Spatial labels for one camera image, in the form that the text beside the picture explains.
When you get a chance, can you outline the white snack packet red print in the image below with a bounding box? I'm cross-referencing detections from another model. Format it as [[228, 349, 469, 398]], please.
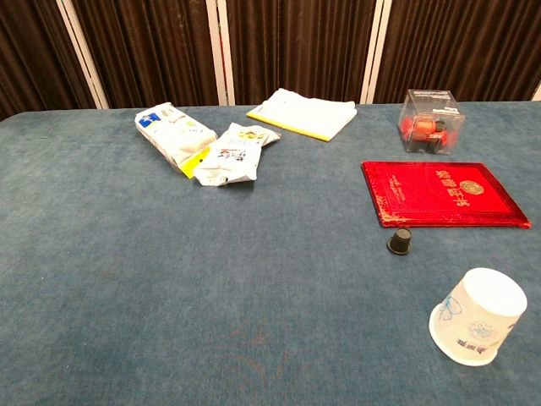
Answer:
[[194, 122, 282, 188]]

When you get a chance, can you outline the folded white cloth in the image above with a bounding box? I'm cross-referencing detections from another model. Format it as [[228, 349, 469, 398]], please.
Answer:
[[246, 87, 358, 143]]

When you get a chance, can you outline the red certificate book gold print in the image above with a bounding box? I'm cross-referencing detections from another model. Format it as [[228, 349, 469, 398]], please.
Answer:
[[361, 160, 533, 230]]

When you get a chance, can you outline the orange black toy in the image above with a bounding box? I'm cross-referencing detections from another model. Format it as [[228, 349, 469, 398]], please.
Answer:
[[400, 116, 460, 152]]

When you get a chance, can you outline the brown pleated curtain panel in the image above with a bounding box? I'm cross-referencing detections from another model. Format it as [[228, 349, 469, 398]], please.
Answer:
[[373, 0, 541, 104], [0, 0, 97, 122], [227, 0, 377, 106], [70, 0, 221, 109]]

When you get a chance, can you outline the white paper cup blue print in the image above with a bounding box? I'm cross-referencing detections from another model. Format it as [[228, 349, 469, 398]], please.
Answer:
[[428, 266, 528, 367]]

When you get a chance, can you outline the white snack packet blue patch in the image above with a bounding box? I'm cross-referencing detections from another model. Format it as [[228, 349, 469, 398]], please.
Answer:
[[134, 101, 219, 179]]

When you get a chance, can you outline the clear plastic cube box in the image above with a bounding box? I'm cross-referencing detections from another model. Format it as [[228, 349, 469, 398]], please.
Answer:
[[397, 89, 466, 155]]

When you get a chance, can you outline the small black capsule cap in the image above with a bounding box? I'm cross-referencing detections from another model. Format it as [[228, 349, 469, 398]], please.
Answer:
[[385, 228, 413, 256]]

